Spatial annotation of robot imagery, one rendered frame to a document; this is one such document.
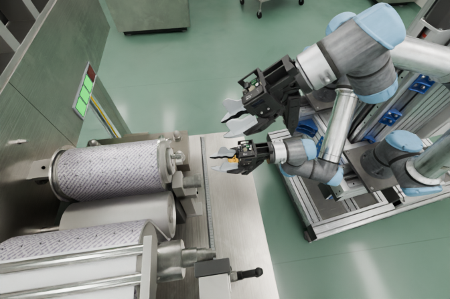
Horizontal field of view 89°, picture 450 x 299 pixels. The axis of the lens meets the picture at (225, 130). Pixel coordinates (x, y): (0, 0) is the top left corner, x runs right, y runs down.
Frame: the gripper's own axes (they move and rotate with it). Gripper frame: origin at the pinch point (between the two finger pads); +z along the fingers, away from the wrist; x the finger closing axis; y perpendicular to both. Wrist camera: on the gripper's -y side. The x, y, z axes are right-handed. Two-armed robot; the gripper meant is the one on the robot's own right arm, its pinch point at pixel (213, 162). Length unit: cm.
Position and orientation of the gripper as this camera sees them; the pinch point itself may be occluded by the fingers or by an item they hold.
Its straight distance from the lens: 80.8
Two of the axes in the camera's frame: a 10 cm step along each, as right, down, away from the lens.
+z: -9.9, 1.1, -0.8
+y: 0.0, -5.8, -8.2
